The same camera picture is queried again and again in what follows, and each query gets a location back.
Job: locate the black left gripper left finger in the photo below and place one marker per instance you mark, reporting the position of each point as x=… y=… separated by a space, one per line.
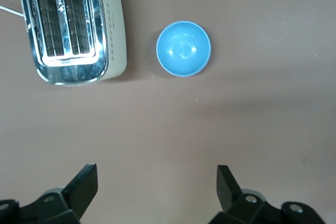
x=78 y=190

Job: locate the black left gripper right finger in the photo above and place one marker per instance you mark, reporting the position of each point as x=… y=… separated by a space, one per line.
x=228 y=192

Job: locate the blue bowl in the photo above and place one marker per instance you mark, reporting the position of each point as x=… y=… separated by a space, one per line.
x=183 y=48

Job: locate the brown table cover mat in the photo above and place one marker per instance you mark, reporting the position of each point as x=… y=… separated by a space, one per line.
x=236 y=116

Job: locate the beige and chrome toaster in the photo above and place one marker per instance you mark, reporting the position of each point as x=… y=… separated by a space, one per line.
x=65 y=69

